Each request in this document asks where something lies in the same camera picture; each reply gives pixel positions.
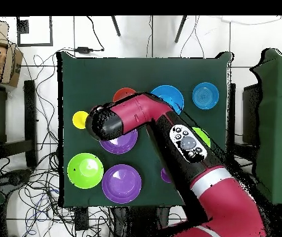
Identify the black tripod leg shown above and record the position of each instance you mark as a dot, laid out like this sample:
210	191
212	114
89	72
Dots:
116	26
180	28

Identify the green plastic bowl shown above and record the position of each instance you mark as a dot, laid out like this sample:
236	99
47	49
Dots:
203	137
85	171

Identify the orange ribbed plastic bowl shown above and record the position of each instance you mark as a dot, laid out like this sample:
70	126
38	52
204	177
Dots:
123	95

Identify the yellow plastic cup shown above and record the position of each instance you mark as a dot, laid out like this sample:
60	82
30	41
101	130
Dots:
79	119

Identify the shallow ribbed blue bowl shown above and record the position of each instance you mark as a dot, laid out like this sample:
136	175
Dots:
205	95

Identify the black power adapter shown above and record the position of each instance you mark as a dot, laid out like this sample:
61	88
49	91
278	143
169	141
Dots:
83	49

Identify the black stand foot with knob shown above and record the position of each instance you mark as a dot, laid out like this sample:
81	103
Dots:
14	177

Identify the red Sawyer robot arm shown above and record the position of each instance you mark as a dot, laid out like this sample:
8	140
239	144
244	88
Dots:
140	111

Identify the black bench frame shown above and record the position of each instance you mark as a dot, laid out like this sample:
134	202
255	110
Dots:
30	123

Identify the deep blue plastic bowl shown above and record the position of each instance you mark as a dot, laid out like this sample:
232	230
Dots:
172	96

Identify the brown cardboard box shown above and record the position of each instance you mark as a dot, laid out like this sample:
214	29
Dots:
9	66

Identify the purple plastic bowl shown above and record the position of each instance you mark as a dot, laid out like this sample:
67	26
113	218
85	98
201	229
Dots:
121	146
122	185

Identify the black square frame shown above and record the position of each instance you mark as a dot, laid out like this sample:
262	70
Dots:
50	32

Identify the purple plastic cup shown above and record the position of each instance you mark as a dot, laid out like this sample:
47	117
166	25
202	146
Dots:
165	175

